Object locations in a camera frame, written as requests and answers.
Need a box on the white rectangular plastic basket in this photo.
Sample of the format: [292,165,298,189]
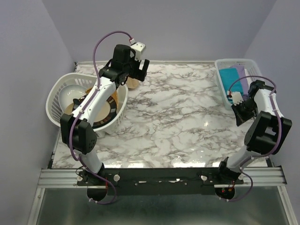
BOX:
[215,59,262,110]

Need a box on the white bowl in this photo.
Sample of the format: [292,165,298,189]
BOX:
[58,84,87,111]

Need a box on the white round dish basket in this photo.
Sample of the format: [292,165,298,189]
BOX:
[45,73,128,137]

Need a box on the woven tan placemat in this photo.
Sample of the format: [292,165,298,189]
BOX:
[85,87,118,103]

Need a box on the white rolled t shirt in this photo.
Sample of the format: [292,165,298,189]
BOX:
[244,69,249,77]

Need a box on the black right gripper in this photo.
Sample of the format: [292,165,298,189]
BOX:
[231,97,257,126]

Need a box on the teal rolled t shirt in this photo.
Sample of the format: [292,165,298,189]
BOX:
[219,68,238,96]

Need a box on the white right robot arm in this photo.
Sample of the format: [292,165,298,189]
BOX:
[215,79,292,184]

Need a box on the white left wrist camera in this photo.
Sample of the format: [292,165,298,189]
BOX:
[130,39,146,61]

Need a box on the beige t shirt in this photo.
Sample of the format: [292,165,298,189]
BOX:
[126,77,139,90]

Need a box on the striped rim ceramic plate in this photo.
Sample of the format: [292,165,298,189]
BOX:
[64,94,118,128]

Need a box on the aluminium frame rail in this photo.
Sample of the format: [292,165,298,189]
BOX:
[37,167,287,188]

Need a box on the purple rolled t shirt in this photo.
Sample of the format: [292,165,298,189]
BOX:
[231,65,249,98]

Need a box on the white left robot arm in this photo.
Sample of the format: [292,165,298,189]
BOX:
[60,42,149,185]

